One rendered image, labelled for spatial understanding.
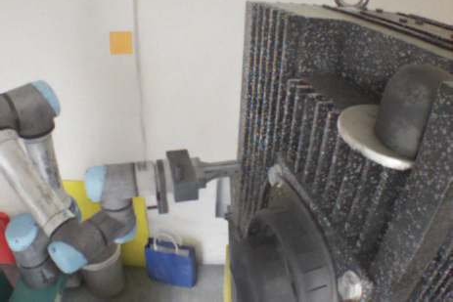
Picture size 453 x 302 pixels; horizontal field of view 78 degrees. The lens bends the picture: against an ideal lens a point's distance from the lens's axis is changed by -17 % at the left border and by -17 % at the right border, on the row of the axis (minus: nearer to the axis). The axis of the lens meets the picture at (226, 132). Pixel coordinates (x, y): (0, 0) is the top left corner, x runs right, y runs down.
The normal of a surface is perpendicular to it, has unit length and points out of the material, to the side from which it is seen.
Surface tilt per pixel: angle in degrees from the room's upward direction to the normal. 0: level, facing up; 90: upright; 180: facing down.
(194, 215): 90
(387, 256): 90
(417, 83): 61
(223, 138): 90
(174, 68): 90
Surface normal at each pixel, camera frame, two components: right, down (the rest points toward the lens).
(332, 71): 0.27, 0.47
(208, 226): 0.03, 0.47
